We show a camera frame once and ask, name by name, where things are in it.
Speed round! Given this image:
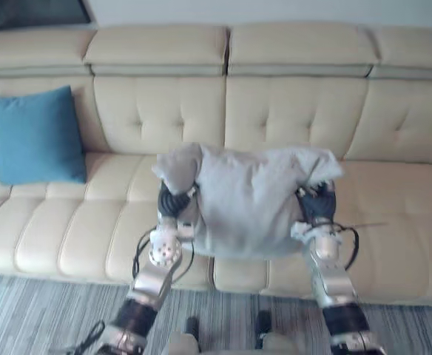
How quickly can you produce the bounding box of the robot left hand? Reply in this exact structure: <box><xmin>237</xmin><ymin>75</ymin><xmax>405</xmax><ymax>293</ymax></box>
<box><xmin>156</xmin><ymin>181</ymin><xmax>198</xmax><ymax>222</ymax></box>

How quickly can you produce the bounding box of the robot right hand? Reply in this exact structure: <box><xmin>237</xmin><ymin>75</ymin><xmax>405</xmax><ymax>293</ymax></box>
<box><xmin>296</xmin><ymin>180</ymin><xmax>337</xmax><ymax>225</ymax></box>

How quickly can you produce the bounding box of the grey square cushion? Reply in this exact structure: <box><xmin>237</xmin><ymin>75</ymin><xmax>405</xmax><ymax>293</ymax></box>
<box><xmin>151</xmin><ymin>142</ymin><xmax>345</xmax><ymax>259</ymax></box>

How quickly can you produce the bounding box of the beige leather sofa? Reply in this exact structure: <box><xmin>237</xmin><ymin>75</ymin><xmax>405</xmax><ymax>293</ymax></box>
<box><xmin>0</xmin><ymin>22</ymin><xmax>432</xmax><ymax>307</ymax></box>

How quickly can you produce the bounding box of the robot left dark foot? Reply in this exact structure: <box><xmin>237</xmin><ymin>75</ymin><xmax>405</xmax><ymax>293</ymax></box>
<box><xmin>185</xmin><ymin>315</ymin><xmax>201</xmax><ymax>336</ymax></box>

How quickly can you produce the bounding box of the robot dark foot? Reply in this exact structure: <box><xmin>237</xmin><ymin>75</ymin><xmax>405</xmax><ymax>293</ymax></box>
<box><xmin>185</xmin><ymin>315</ymin><xmax>201</xmax><ymax>336</ymax></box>
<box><xmin>255</xmin><ymin>309</ymin><xmax>273</xmax><ymax>336</ymax></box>

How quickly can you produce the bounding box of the robot right dark foot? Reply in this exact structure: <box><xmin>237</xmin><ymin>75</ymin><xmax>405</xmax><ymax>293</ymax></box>
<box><xmin>255</xmin><ymin>309</ymin><xmax>273</xmax><ymax>336</ymax></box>

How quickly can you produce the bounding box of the robot silver body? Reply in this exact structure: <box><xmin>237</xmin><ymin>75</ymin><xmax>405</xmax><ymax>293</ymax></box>
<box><xmin>166</xmin><ymin>330</ymin><xmax>300</xmax><ymax>355</ymax></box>

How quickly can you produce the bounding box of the blue square cushion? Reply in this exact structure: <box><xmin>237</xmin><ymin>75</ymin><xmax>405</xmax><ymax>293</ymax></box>
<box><xmin>0</xmin><ymin>85</ymin><xmax>88</xmax><ymax>186</ymax></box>

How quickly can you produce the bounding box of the grey striped rug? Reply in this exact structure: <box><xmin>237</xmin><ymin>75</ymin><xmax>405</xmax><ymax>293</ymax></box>
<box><xmin>0</xmin><ymin>271</ymin><xmax>432</xmax><ymax>355</ymax></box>

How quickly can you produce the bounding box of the dark framed panel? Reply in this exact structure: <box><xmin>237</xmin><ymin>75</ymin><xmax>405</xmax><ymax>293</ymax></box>
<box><xmin>0</xmin><ymin>0</ymin><xmax>101</xmax><ymax>33</ymax></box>

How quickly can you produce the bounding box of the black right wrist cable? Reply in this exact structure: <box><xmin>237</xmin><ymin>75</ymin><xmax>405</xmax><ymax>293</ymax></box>
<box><xmin>332</xmin><ymin>220</ymin><xmax>361</xmax><ymax>271</ymax></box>

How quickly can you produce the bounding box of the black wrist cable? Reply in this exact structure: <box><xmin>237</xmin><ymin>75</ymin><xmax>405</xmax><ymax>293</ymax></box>
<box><xmin>132</xmin><ymin>227</ymin><xmax>155</xmax><ymax>284</ymax></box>
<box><xmin>332</xmin><ymin>220</ymin><xmax>361</xmax><ymax>271</ymax></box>

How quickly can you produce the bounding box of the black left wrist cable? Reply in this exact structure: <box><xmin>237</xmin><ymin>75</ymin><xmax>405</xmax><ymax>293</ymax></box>
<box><xmin>132</xmin><ymin>227</ymin><xmax>155</xmax><ymax>284</ymax></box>

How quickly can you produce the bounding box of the black left elbow cable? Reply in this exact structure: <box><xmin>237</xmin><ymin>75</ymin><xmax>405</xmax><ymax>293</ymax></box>
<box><xmin>64</xmin><ymin>319</ymin><xmax>107</xmax><ymax>352</ymax></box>

